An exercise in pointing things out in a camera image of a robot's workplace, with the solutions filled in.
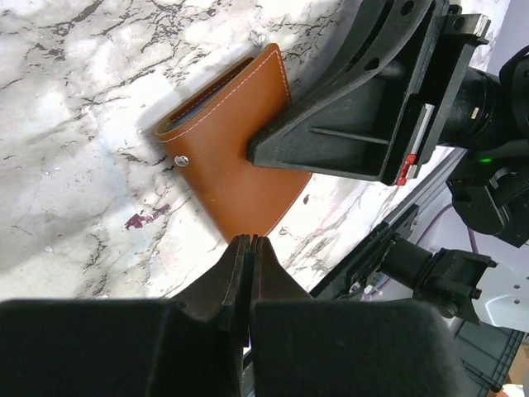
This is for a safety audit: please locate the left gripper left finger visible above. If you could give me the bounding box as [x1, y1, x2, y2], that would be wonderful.
[1, 236, 251, 396]

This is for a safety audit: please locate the brown leather card holder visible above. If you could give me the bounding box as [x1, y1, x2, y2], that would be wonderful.
[154, 43, 312, 242]

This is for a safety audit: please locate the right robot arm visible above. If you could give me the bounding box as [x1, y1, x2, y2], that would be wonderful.
[248, 1, 528, 331]

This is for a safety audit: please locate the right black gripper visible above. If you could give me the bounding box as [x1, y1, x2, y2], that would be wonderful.
[248, 1, 491, 186]

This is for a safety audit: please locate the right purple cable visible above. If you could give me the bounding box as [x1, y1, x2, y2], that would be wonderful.
[415, 202, 483, 253]

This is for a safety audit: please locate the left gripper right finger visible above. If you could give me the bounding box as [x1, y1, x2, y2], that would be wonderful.
[249, 234, 469, 396]

